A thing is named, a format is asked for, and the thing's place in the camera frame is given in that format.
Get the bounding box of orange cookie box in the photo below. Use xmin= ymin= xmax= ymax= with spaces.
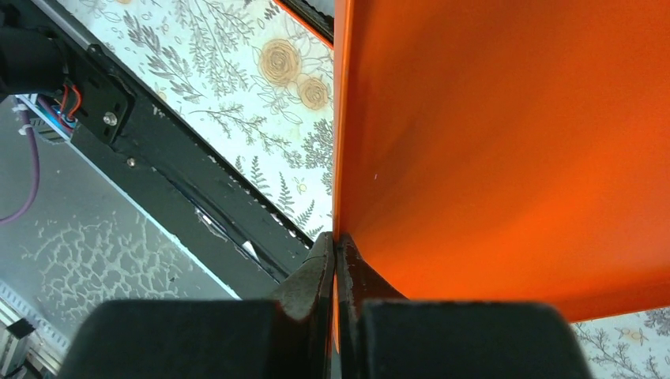
xmin=275 ymin=0 xmax=335 ymax=50

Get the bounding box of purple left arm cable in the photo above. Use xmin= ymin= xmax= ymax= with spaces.
xmin=0 ymin=110 xmax=42 ymax=227

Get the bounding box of floral table mat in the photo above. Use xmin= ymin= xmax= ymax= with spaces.
xmin=64 ymin=0 xmax=333 ymax=238

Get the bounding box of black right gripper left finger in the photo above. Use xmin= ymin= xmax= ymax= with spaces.
xmin=58 ymin=232 xmax=335 ymax=378

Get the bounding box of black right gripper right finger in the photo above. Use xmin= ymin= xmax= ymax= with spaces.
xmin=336 ymin=235 xmax=592 ymax=378

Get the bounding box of orange box lid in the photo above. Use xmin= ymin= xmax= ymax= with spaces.
xmin=333 ymin=1 xmax=669 ymax=321

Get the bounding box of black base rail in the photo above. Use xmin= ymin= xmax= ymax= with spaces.
xmin=1 ymin=1 xmax=312 ymax=298

